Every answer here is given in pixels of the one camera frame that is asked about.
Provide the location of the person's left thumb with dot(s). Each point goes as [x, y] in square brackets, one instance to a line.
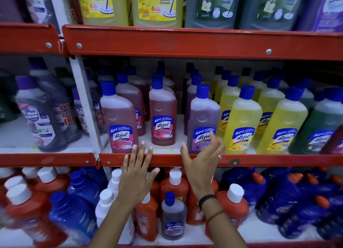
[154, 175]

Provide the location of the person's right hand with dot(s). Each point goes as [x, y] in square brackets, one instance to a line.
[202, 170]

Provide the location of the person's right thumb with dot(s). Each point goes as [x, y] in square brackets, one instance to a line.
[185, 155]

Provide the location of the green cleaner bottle blue cap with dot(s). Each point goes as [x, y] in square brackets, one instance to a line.
[319, 122]
[306, 92]

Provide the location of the white bottle white cap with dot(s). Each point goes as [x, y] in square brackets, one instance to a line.
[115, 179]
[104, 205]

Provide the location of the red metal shelf beam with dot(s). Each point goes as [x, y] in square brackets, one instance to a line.
[45, 159]
[26, 39]
[201, 43]
[268, 160]

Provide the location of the large yellow cleaner bottle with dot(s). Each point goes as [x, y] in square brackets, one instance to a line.
[103, 7]
[156, 7]

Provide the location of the person's left middle finger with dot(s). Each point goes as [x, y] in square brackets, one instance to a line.
[140, 154]

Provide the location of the lavender cleaner bottle blue cap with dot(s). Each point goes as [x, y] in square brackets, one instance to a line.
[203, 116]
[193, 72]
[191, 95]

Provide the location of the small lavender cleaner bottle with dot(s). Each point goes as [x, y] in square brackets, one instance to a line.
[173, 215]

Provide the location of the white shelf upright post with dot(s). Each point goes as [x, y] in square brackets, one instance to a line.
[85, 103]

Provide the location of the large grey-green cleaner bottle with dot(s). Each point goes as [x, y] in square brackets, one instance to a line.
[213, 7]
[273, 8]

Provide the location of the black wristband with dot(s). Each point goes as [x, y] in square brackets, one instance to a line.
[205, 199]

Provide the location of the person's left little finger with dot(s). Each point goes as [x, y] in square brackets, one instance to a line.
[125, 163]

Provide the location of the person's right forearm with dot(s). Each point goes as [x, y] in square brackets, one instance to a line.
[225, 234]

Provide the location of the grey bottle purple cap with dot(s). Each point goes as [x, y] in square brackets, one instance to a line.
[79, 108]
[95, 100]
[40, 116]
[57, 95]

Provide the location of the large purple cleaner bottle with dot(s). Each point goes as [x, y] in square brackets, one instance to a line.
[327, 12]

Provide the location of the person's left hand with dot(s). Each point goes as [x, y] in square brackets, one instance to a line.
[134, 183]

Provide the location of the group of yellow cleaner bottles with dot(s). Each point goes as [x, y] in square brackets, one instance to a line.
[242, 116]

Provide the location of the dark green bottle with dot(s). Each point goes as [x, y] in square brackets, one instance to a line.
[8, 95]
[64, 75]

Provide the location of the person's left forearm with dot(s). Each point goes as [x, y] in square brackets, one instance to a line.
[112, 226]

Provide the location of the group of orange white-capped bottles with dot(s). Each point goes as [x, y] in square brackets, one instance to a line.
[32, 210]
[233, 207]

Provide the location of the group of blue orange-capped bottles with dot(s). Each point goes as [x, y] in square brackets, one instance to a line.
[294, 199]

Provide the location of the clear plastic packet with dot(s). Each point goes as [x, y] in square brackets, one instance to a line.
[38, 4]

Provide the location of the group of pink cleaner bottles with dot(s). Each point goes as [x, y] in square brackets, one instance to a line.
[163, 111]

